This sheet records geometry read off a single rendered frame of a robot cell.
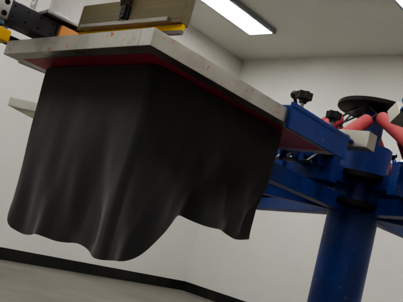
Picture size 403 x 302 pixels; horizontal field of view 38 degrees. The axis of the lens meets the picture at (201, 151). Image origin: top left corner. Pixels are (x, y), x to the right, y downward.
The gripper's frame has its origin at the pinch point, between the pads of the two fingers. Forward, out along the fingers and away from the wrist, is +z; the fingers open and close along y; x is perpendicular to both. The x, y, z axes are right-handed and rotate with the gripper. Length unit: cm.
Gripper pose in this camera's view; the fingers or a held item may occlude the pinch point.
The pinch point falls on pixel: (130, 17)
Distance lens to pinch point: 152.4
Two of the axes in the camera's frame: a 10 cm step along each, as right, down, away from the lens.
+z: -2.5, 9.6, -1.5
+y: -6.5, -2.8, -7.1
